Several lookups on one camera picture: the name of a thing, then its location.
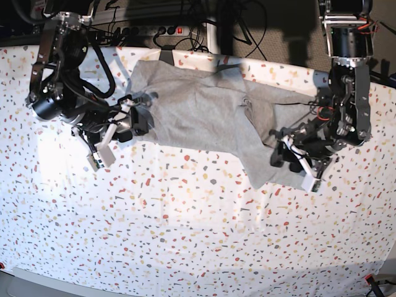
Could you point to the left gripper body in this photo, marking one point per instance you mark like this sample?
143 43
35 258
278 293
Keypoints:
303 151

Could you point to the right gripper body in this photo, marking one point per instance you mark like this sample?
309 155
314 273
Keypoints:
120 122

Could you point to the grey T-shirt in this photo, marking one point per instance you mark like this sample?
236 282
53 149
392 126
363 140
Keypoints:
218 112

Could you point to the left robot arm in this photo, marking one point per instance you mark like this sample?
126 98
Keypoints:
342 116

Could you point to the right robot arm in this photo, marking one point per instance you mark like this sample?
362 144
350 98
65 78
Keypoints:
58 91

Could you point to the black table clamp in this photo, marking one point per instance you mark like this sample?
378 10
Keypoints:
166 54

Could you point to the white power strip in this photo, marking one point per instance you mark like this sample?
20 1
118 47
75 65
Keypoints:
151 31

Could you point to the terrazzo patterned tablecloth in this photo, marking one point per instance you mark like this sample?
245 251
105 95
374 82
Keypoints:
166 221

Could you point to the red clamp right corner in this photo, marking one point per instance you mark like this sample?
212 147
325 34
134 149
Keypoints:
370 280

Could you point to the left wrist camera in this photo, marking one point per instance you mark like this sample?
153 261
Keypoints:
311 183

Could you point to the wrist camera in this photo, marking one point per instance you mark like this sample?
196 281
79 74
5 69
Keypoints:
311 183
101 158

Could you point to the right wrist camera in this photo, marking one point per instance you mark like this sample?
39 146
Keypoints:
101 158

